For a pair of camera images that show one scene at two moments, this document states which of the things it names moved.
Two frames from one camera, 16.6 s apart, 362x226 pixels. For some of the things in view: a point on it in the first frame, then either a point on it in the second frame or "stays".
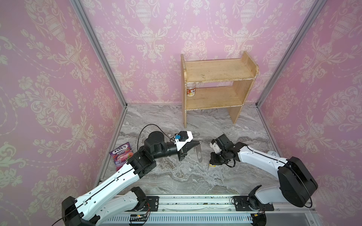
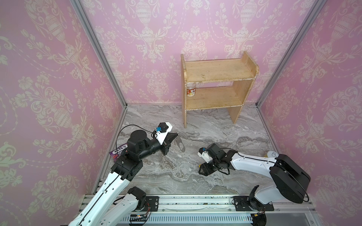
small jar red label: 191,89 stays
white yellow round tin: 273,153 stays
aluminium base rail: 208,211 stays
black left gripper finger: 190,145 to 169,137
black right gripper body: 214,157 to 210,165
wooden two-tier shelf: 217,84 stays
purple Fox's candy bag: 120,155 stays
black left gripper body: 181,153 to 164,147
